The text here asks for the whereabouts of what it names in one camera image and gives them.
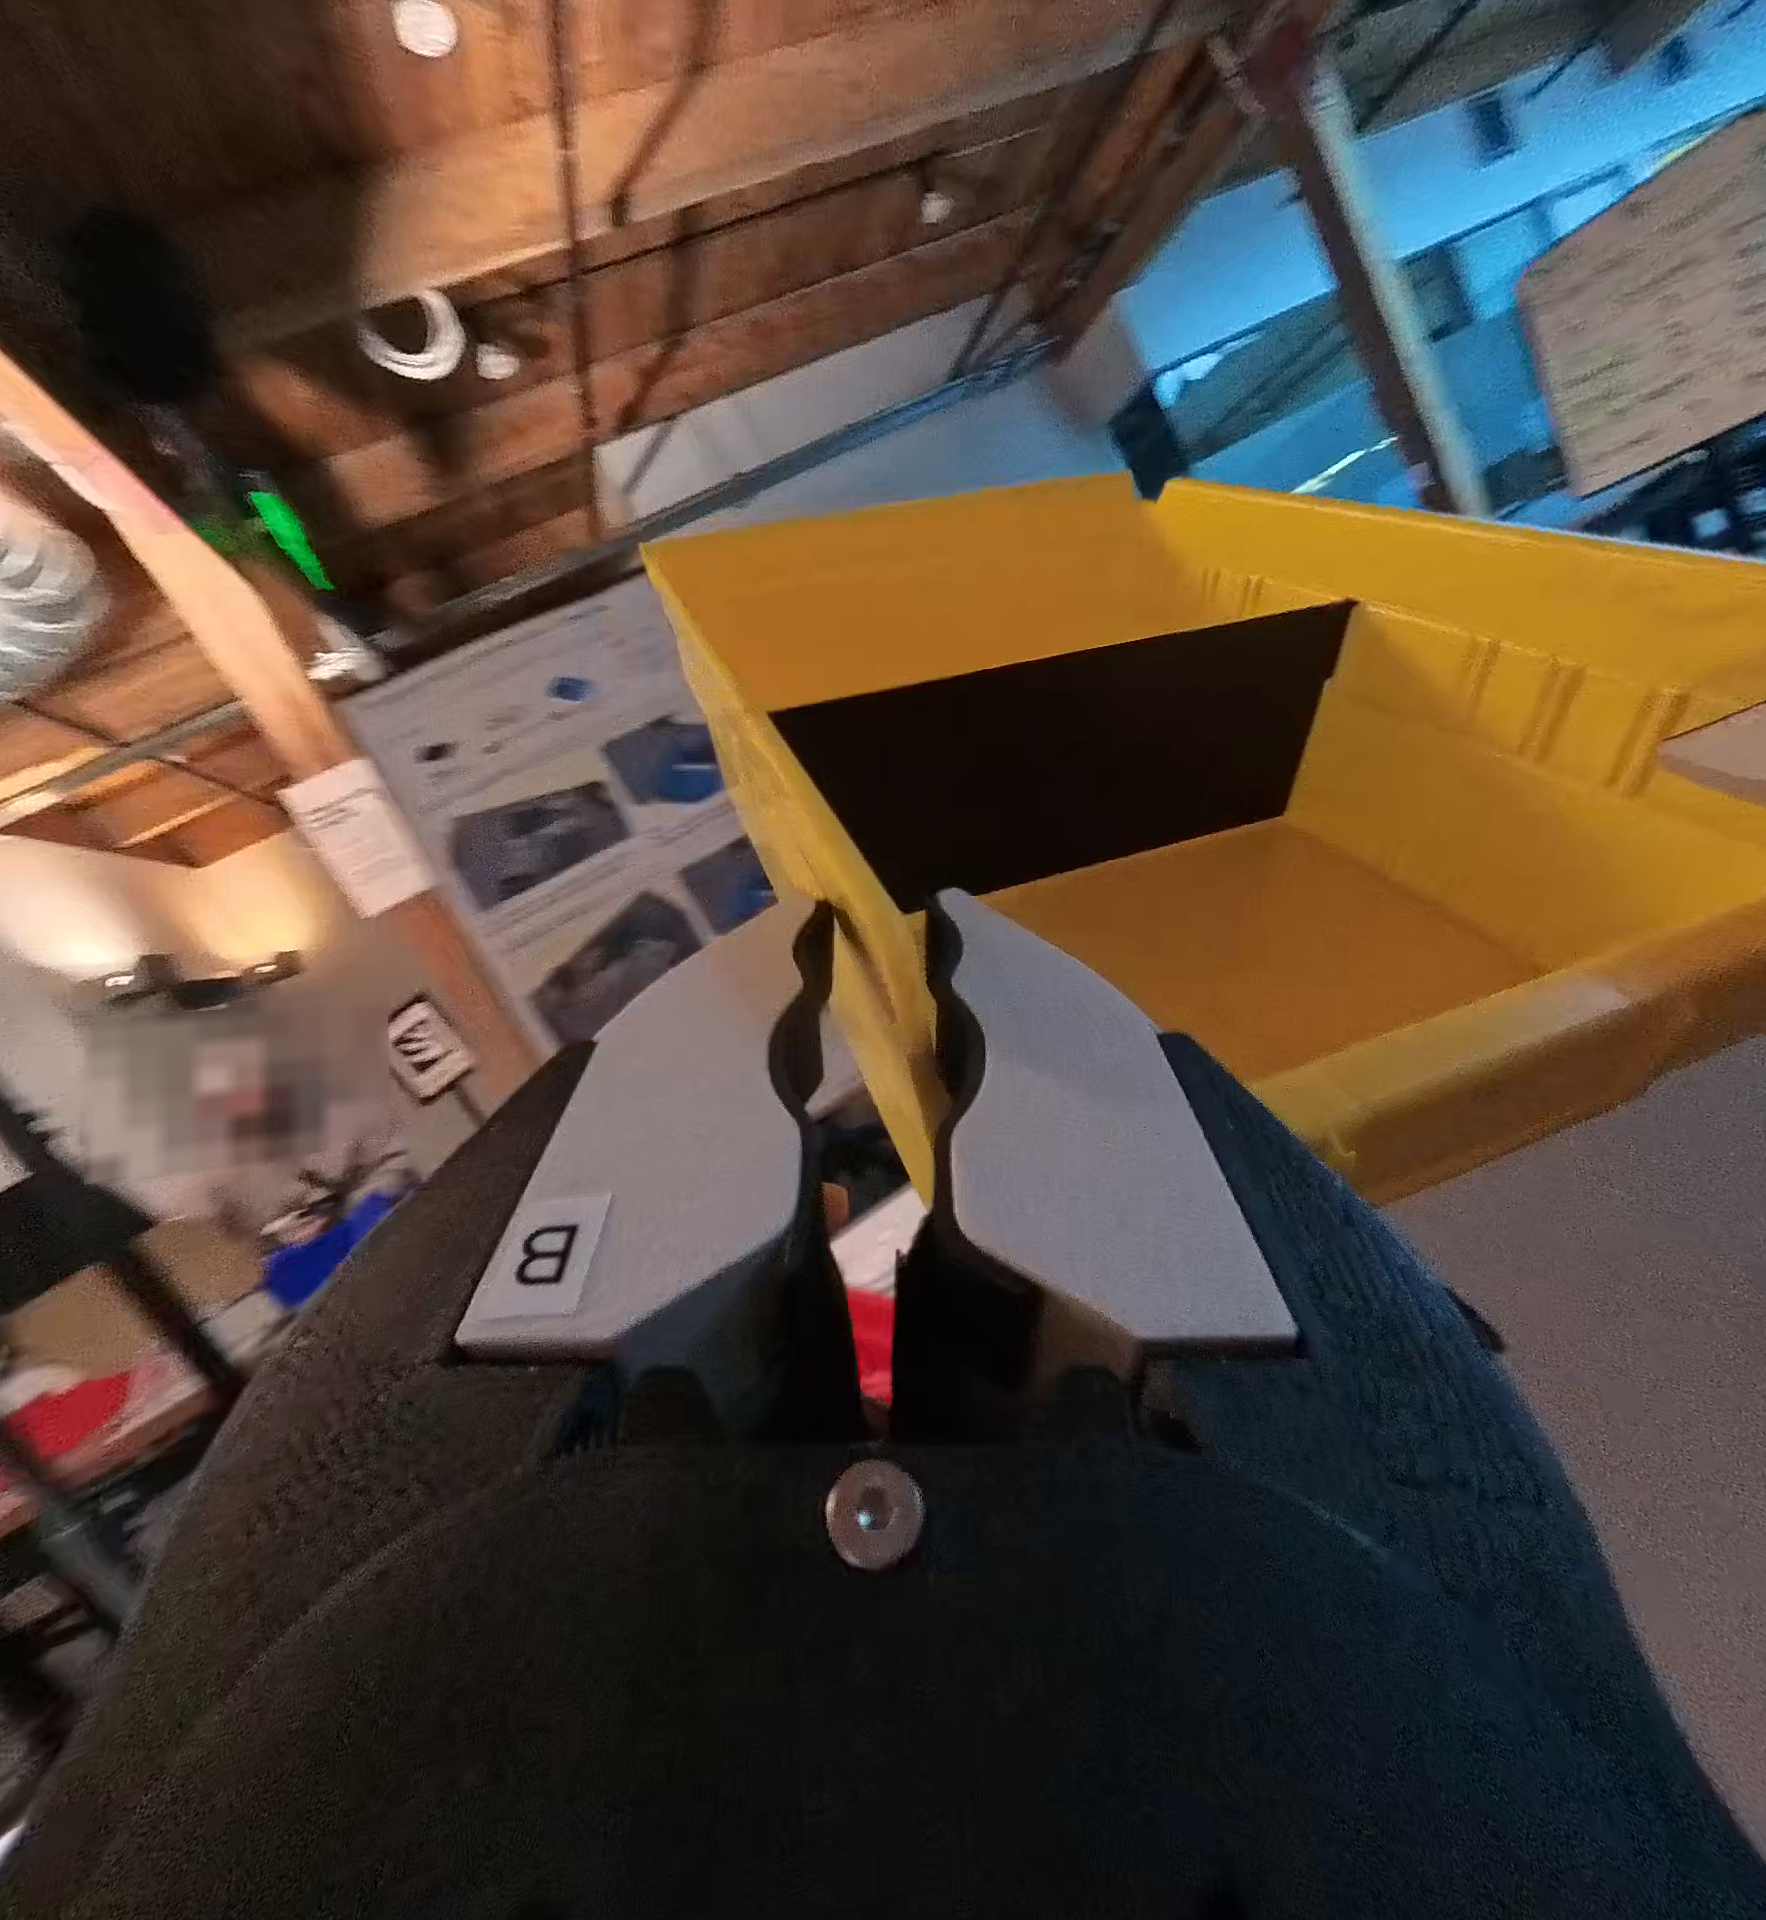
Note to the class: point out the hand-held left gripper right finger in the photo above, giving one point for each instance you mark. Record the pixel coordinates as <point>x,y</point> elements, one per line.
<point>1110,1183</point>

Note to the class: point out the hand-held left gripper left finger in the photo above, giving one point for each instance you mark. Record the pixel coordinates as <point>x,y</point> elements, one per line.
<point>657,1173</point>

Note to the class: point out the yellow plastic bin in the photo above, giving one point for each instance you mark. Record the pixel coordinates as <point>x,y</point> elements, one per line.
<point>1274,961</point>

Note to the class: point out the small framed sign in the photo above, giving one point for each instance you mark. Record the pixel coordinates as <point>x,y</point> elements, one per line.
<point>433,1047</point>

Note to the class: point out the small blue bin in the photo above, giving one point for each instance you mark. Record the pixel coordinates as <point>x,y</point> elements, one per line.
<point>323,1240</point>

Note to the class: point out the printed instruction poster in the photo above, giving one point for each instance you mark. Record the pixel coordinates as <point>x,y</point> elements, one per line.
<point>557,810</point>

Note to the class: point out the handwritten whiteboard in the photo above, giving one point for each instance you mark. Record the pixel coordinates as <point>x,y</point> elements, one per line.
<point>1668,314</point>

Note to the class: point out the white paper notice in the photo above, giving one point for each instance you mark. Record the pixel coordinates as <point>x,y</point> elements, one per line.
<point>353,833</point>

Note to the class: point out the red box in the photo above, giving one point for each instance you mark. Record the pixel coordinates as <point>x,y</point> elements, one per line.
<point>55,1428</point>

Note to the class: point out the green exit sign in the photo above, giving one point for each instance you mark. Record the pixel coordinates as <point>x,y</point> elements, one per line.
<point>295,535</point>

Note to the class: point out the white ceiling spot lamp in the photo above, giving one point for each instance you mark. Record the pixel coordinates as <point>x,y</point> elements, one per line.
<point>423,26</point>
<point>494,368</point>
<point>938,209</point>

